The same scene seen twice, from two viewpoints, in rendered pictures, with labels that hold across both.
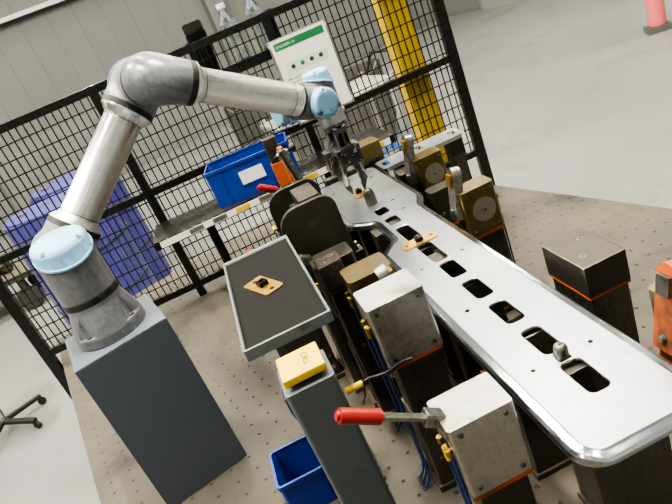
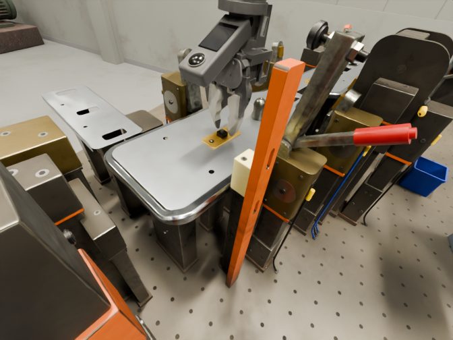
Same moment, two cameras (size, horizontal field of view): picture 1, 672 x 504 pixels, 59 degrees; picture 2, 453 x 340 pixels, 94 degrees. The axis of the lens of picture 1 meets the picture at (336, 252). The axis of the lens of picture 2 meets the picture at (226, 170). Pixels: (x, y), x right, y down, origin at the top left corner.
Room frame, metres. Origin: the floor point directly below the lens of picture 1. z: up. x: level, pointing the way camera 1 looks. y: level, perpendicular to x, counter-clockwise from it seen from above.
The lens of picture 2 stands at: (1.90, 0.13, 1.25)
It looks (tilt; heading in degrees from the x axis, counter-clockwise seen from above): 43 degrees down; 224
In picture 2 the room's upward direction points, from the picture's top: 6 degrees clockwise
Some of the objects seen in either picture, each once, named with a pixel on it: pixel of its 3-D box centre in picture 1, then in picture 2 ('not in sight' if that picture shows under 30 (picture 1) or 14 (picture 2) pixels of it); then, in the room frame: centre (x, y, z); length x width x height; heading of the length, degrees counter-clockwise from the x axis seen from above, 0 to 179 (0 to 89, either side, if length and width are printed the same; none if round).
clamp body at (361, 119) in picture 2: not in sight; (325, 185); (1.46, 0.05, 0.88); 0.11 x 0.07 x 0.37; 96
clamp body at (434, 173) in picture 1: (445, 205); (180, 133); (1.62, -0.36, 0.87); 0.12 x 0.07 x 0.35; 96
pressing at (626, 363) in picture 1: (426, 244); (317, 83); (1.17, -0.19, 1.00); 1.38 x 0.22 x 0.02; 6
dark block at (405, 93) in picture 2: not in sight; (344, 166); (1.39, 0.06, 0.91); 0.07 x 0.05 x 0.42; 96
